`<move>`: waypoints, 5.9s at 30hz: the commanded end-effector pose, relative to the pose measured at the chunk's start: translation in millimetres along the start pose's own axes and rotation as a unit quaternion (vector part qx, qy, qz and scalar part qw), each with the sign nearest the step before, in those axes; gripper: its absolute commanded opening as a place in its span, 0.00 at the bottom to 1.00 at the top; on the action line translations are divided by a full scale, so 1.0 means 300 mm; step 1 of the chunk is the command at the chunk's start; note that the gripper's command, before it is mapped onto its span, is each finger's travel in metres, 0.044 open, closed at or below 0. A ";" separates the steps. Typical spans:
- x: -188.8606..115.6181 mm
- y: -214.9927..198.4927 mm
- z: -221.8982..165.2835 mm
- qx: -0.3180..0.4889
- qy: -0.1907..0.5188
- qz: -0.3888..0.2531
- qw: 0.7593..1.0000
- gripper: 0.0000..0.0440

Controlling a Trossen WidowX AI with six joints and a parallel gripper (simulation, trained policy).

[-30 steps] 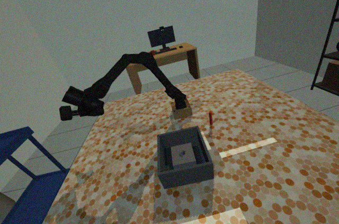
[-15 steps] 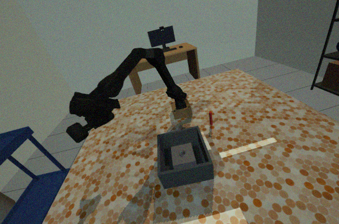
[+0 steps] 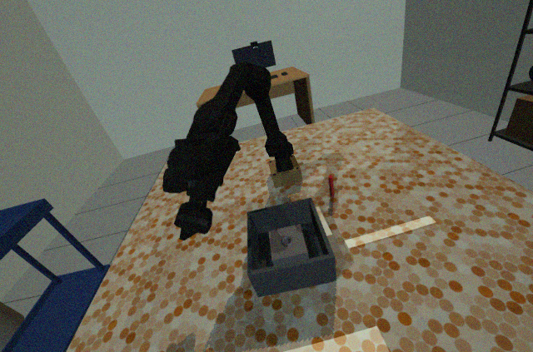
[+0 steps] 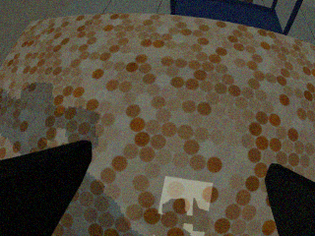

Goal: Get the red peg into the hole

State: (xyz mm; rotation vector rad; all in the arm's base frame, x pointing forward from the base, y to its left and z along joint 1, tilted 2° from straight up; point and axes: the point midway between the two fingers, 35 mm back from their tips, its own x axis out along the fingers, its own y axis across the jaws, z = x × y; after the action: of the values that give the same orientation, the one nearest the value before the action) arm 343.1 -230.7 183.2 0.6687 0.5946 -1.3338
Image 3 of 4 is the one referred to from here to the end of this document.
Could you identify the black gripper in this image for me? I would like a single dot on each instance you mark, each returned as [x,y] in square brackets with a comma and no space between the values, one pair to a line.
[194,216]

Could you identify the dark red peg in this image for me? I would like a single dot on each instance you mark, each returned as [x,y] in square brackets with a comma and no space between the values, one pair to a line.
[331,186]

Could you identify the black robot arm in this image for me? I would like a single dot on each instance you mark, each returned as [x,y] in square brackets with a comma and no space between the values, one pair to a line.
[209,148]

